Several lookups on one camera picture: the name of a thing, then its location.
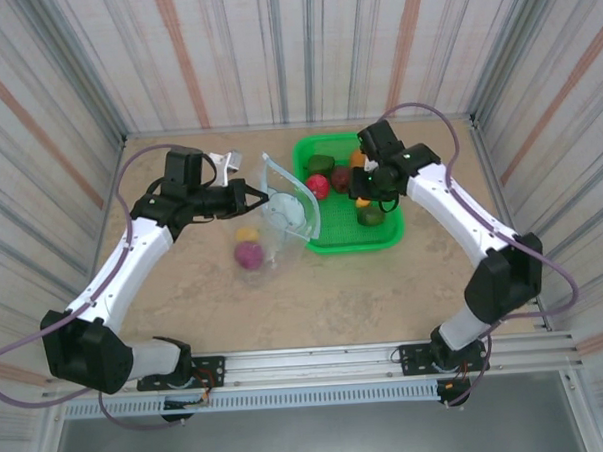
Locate clear blue-zipper zip-top bag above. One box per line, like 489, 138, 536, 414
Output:
227, 149, 325, 290

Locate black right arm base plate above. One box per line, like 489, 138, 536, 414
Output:
397, 337, 491, 379

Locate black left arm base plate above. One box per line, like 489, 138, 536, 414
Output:
135, 355, 228, 393

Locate green plastic mesh basket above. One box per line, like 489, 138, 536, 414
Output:
291, 130, 408, 257

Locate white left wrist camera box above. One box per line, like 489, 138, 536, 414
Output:
208, 147, 245, 187

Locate aluminium mounting rail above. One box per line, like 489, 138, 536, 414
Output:
40, 329, 585, 398

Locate purple round toy fruit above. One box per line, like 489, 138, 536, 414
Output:
232, 240, 264, 271

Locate green bell pepper toy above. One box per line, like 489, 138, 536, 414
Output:
305, 153, 336, 176

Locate aluminium side frame rail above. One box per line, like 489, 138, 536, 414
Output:
469, 109, 555, 335

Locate red black power wires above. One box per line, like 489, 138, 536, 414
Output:
452, 361, 474, 389
197, 367, 214, 406

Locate dark red round toy fruit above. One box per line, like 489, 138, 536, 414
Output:
328, 166, 354, 193

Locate dark green avocado toy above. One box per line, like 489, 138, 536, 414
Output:
355, 204, 387, 229

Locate white slotted cable duct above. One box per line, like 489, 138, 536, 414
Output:
62, 379, 440, 419

